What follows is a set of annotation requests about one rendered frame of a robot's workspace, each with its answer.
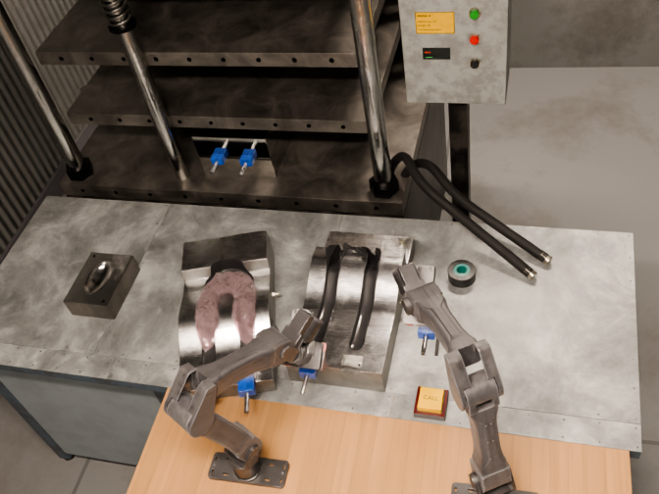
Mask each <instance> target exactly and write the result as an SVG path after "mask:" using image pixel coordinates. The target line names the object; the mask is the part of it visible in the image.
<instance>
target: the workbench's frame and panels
mask: <svg viewBox="0 0 659 494"><path fill-rule="evenodd" d="M167 389H168V387H161V386H153V385H146V384H139V383H131V382H124V381H117V380H111V379H103V378H96V377H89V376H81V375H74V374H67V373H60V372H52V371H46V370H32V369H25V368H18V367H11V366H3V365H0V394H1V395H2V396H3V397H4V398H5V399H6V400H7V401H8V402H9V403H10V404H11V405H12V407H13V408H14V409H15V410H16V411H17V412H18V413H19V414H20V415H21V416H22V417H23V418H24V420H25V421H26V422H27V423H28V424H29V425H30V426H31V427H32V428H33V429H34V430H35V432H36V433H37V434H38V435H39V436H40V437H41V438H42V439H43V440H44V441H45V442H46V443H47V445H48V446H49V447H50V448H51V449H52V450H53V451H54V452H55V453H56V454H57V455H58V456H59V458H64V459H65V460H66V461H69V460H71V459H73V458H74V457H75V455H77V456H83V457H88V458H94V459H100V460H105V461H111V462H117V463H123V464H129V465H135V466H137V465H138V462H139V460H140V457H141V455H142V452H143V449H144V447H145V444H146V442H147V439H148V437H149V434H150V432H151V429H152V426H153V424H154V421H155V419H156V417H157V415H158V412H159V410H160V407H161V405H162V402H163V399H164V397H165V394H166V392H167Z"/></svg>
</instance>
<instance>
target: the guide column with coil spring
mask: <svg viewBox="0 0 659 494"><path fill-rule="evenodd" d="M115 1H117V0H104V1H103V3H104V4H110V3H113V2H115ZM123 3H124V1H123V0H122V1H121V2H120V3H118V4H116V5H114V6H112V7H105V8H106V10H107V11H112V10H115V9H118V8H119V7H121V6H122V5H123ZM125 10H126V6H124V7H123V8H122V9H121V10H120V11H119V12H116V13H113V14H108V15H109V18H112V17H116V16H119V15H120V14H122V13H123V12H124V11H125ZM127 17H128V14H126V15H125V16H123V17H122V18H120V19H117V20H114V21H111V22H112V24H118V23H120V22H122V21H124V20H125V19H126V18H127ZM129 24H130V20H129V21H128V22H127V23H125V24H124V25H120V26H114V27H115V28H121V27H125V26H127V25H129ZM117 37H118V38H119V41H120V43H121V46H122V48H123V50H124V53H125V55H126V58H127V61H128V64H129V66H130V69H131V71H132V74H133V76H134V78H135V81H136V83H137V86H138V88H139V90H140V93H141V95H142V98H143V100H144V103H145V105H146V107H147V110H148V112H149V115H150V117H151V119H152V122H153V124H154V126H155V128H156V130H157V133H158V135H159V138H160V140H161V143H162V145H163V147H164V150H165V152H166V155H167V157H168V159H169V162H170V164H171V167H172V169H173V172H174V174H175V176H176V179H178V180H184V179H187V178H188V177H189V176H190V171H189V168H188V166H187V163H186V161H185V159H184V156H183V154H182V151H181V149H180V146H179V144H178V141H177V137H176V134H175V132H174V129H173V127H172V124H171V122H170V119H169V117H168V114H167V111H166V109H165V106H164V104H163V101H162V99H161V96H160V94H159V91H158V89H157V86H156V83H155V81H154V78H153V76H152V74H151V72H150V69H149V67H148V64H147V61H146V59H145V56H144V54H143V51H142V49H141V46H140V44H139V41H138V38H137V36H136V33H135V31H134V29H132V30H131V31H129V32H126V33H123V34H117Z"/></svg>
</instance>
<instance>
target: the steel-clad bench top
mask: <svg viewBox="0 0 659 494"><path fill-rule="evenodd" d="M478 225H479V226H481V227H482V228H483V229H484V230H485V231H487V232H488V233H489V234H490V235H492V236H493V237H494V238H495V239H497V240H498V241H499V242H500V243H502V244H503V245H504V246H505V247H506V248H508V249H509V250H510V251H511V252H513V253H514V254H515V255H516V256H518V257H519V258H520V259H521V260H522V261H524V262H525V263H526V264H527V265H529V266H530V267H531V268H532V269H534V270H535V271H536V272H537V274H536V276H535V277H534V278H533V279H532V280H529V279H528V278H527V277H525V276H524V275H523V274H522V273H520V272H519V271H518V270H517V269H515V268H514V267H513V266H512V265H510V264H509V263H508V262H507V261H506V260H504V259H503V258H502V257H501V256H500V255H498V254H497V253H496V252H495V251H493V250H492V249H491V248H490V247H489V246H487V245H486V244H485V243H484V242H482V241H481V240H480V239H479V238H478V237H476V236H475V235H474V234H473V233H471V232H470V231H469V230H468V229H467V228H465V227H464V226H463V225H462V224H460V223H459V222H444V221H428V220H413V219H398V218H382V217H367V216H351V215H336V214H320V213H305V212H289V211H274V210H259V209H243V208H228V207H213V206H197V205H182V204H167V203H151V202H135V201H121V200H105V199H89V198H74V197H59V196H46V198H45V199H44V201H43V202H42V204H41V205H40V207H39V208H38V210H37V211H36V213H35V214H34V216H33V217H32V219H31V220H30V221H29V223H28V224H27V226H26V227H25V229H24V231H23V232H22V234H21V235H20V237H19V238H18V240H17V241H16V243H15V244H14V246H13V247H12V249H11V250H10V252H9V253H8V255H7V256H6V258H5V259H4V261H3V262H2V264H1V265H0V365H3V366H11V367H18V368H25V369H32V370H40V371H52V372H60V373H67V374H74V375H81V376H89V377H96V378H103V379H111V380H117V381H124V382H131V383H139V384H146V385H153V386H161V387H169V388H171V387H172V385H173V382H174V380H175V378H176V376H177V372H178V370H179V341H178V314H179V309H180V305H181V301H182V297H183V291H184V279H183V276H182V273H181V263H182V253H183V243H184V242H191V241H197V240H204V239H210V238H216V237H223V236H229V235H236V234H241V233H248V232H254V231H261V230H266V231H267V232H268V234H269V237H270V241H271V244H272V247H273V250H274V253H275V292H279V296H276V297H275V301H276V326H277V328H278V329H279V332H280V333H281V332H282V331H283V329H284V327H285V326H286V325H290V323H291V315H292V309H294V308H295V309H303V306H304V302H305V297H306V291H307V284H308V277H309V270H310V266H311V261H312V257H313V254H314V251H315V249H316V246H317V247H325V246H326V243H327V240H328V237H329V234H330V231H339V232H353V233H367V234H380V235H395V236H409V237H414V247H415V252H414V257H413V261H412V263H413V264H414V265H415V267H416V269H417V265H420V266H434V267H435V268H436V272H435V279H434V282H435V283H436V285H438V287H439V288H440V290H441V291H442V295H443V296H444V298H445V299H446V303H447V306H448V308H449V310H450V312H451V313H452V315H453V316H454V317H455V319H456V320H457V321H458V323H460V324H461V326H462V327H463V328H464V329H465V330H466V331H467V332H468V333H469V334H470V335H471V336H473V337H475V338H476V339H477V340H478V341H480V340H482V339H486V340H487V342H488V343H489V345H490V347H491V350H492V353H493V356H494V360H495V363H496V365H497V368H498V371H499V374H500V377H501V380H502V383H503V387H504V395H502V396H499V399H500V405H498V412H497V426H498V433H505V434H512V435H520V436H527V437H533V438H541V439H548V440H555V441H562V442H570V443H577V444H583V445H591V446H598V447H605V448H613V449H620V450H627V451H633V452H639V453H642V447H641V423H640V400H639V376H638V352H637V328H636V304H635V281H634V235H633V234H632V233H627V232H613V231H597V230H581V229H566V228H551V227H535V226H519V225H507V226H509V227H510V228H511V229H513V230H514V231H516V232H517V233H519V234H520V235H522V236H523V237H525V238H526V239H527V240H528V241H529V242H531V243H532V244H534V245H535V246H537V247H538V248H539V249H541V250H542V251H544V252H545V253H547V254H548V255H550V256H551V257H552V260H551V262H550V263H549V264H548V265H545V264H544V263H542V262H541V261H539V260H538V259H536V258H535V257H534V256H532V255H531V254H529V253H528V252H526V251H525V250H524V249H522V248H521V247H519V246H518V245H516V244H515V243H513V242H512V241H511V240H509V239H508V238H506V237H505V236H503V235H502V234H501V233H499V232H498V231H496V230H495V229H493V228H492V227H491V226H489V225H488V224H486V223H478ZM91 252H95V253H107V254H119V255H130V256H133V257H134V258H135V260H136V262H137V264H138V266H139V268H140V272H139V274H138V276H137V278H136V279H135V281H134V283H133V285H132V287H131V289H130V291H129V293H128V295H127V297H126V299H125V301H124V303H123V305H122V307H121V309H120V311H119V313H118V315H117V317H116V318H115V319H114V320H109V319H100V318H93V317H84V316H75V315H72V314H71V312H70V311H69V309H68V308H67V306H66V305H65V303H64V302H63V301H64V299H65V297H66V296H67V294H68V292H69V290H70V289H71V287H72V285H73V284H74V282H75V280H76V278H77V276H78V274H79V272H80V271H81V269H82V267H83V266H84V264H85V262H86V260H87V259H88V257H89V255H90V253H91ZM457 260H467V261H470V262H471V263H473V264H474V265H475V267H476V281H475V282H474V283H473V284H472V285H471V286H469V287H466V288H459V287H455V286H453V285H452V284H451V283H450V282H449V280H448V267H449V265H450V264H451V263H453V262H454V261H457ZM403 310H404V309H403V308H402V313H401V318H400V323H399V326H398V331H397V336H396V341H395V345H394V350H393V355H392V360H391V364H390V369H389V374H388V379H387V384H386V387H385V392H378V391H371V390H364V389H356V388H348V387H340V386H332V385H325V384H318V383H310V382H308V383H307V385H306V389H305V393H304V395H301V393H300V391H301V389H302V385H303V384H302V383H303V382H302V381H294V380H291V379H290V377H289V374H288V371H287V368H286V366H283V365H279V366H277V390H275V391H268V392H260V393H256V395H252V396H249V399H255V400H262V401H269V402H277V403H284V404H290V405H298V406H305V407H312V408H319V409H327V410H334V411H341V412H348V413H355V414H362V415H370V416H377V417H384V418H389V417H390V418H391V419H399V420H411V421H419V422H426V423H433V424H440V425H448V426H455V427H462V428H469V429H471V427H470V422H469V418H468V415H467V413H466V411H464V412H461V411H460V410H459V408H458V407H457V405H456V403H455V401H454V399H453V396H452V394H451V391H450V387H449V382H448V377H447V372H446V366H445V362H444V357H443V355H444V354H447V353H446V351H445V349H444V348H443V346H442V345H441V343H440V342H439V350H438V356H435V355H434V351H435V342H436V337H435V340H429V339H428V345H427V351H426V354H425V355H424V356H422V355H421V350H422V345H423V339H420V338H418V326H415V325H413V326H409V325H406V324H405V323H403V321H402V320H403ZM418 386H422V387H429V388H437V389H445V390H449V397H448V404H447V411H446V418H445V421H443V420H429V419H422V418H414V415H413V412H414V407H415V401H416V395H417V390H418ZM393 397H394V398H393ZM392 402H393V403H392ZM391 407H392V408H391Z"/></svg>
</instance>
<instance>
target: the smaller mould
mask: <svg viewBox="0 0 659 494"><path fill-rule="evenodd" d="M139 272H140V268H139V266H138V264H137V262H136V260H135V258H134V257H133V256H130V255H119V254H107V253H95V252H91V253H90V255H89V257H88V259H87V260H86V262H85V264H84V266H83V267H82V269H81V271H80V272H79V274H78V276H77V278H76V280H75V282H74V284H73V285H72V287H71V289H70V290H69V292H68V294H67V296H66V297H65V299H64V301H63V302H64V303H65V305H66V306H67V308H68V309H69V311H70V312H71V314H72V315H75V316H84V317H93V318H100V319H109V320H114V319H115V318H116V317H117V315H118V313H119V311H120V309H121V307H122V305H123V303H124V301H125V299H126V297H127V295H128V293H129V291H130V289H131V287H132V285H133V283H134V281H135V279H136V278H137V276H138V274H139Z"/></svg>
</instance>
